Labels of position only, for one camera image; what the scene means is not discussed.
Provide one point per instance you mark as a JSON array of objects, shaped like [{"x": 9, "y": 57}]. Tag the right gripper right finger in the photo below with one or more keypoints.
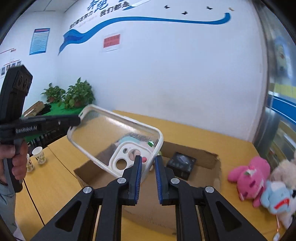
[{"x": 202, "y": 213}]

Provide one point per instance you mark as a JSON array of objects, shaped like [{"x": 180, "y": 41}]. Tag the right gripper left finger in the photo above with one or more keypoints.
[{"x": 95, "y": 214}]

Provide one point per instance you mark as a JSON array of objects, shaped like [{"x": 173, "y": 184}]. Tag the white clear phone case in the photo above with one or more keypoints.
[{"x": 99, "y": 128}]

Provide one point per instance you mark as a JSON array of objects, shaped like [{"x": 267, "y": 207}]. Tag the left hand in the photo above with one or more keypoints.
[{"x": 19, "y": 161}]

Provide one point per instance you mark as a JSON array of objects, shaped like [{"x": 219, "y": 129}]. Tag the cardboard box tray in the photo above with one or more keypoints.
[{"x": 149, "y": 212}]

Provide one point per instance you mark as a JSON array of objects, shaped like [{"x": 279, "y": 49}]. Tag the small black product box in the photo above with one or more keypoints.
[{"x": 182, "y": 165}]

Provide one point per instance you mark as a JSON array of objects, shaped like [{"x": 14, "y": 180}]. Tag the paper cup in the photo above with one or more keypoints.
[
  {"x": 39, "y": 155},
  {"x": 29, "y": 164}
]

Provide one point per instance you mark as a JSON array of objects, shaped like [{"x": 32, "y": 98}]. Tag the green cloth side table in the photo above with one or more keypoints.
[{"x": 57, "y": 122}]

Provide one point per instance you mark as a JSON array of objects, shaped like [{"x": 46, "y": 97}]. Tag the pink pig plush toy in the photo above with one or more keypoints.
[{"x": 121, "y": 154}]

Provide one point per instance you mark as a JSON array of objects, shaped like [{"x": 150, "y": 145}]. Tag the potted green plant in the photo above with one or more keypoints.
[
  {"x": 78, "y": 95},
  {"x": 53, "y": 94}
]

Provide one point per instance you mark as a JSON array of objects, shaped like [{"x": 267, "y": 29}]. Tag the pink bear plush toy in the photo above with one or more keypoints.
[{"x": 251, "y": 179}]

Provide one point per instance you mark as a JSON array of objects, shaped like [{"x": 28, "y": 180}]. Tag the blue elephant plush toy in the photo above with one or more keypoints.
[{"x": 276, "y": 197}]

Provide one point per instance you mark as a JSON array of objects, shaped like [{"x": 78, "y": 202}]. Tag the white earbud case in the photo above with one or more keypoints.
[{"x": 276, "y": 237}]

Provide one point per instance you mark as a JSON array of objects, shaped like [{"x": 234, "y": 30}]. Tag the beige bunny plush toy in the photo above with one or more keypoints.
[{"x": 285, "y": 172}]

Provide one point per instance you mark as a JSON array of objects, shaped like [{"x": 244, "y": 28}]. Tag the sheep cartoon poster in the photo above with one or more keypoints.
[{"x": 282, "y": 56}]

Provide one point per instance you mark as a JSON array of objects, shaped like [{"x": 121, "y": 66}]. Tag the blue wall poster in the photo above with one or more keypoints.
[{"x": 39, "y": 41}]

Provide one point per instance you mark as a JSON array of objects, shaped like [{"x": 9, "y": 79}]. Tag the red wall notice sign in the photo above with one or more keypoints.
[{"x": 112, "y": 42}]

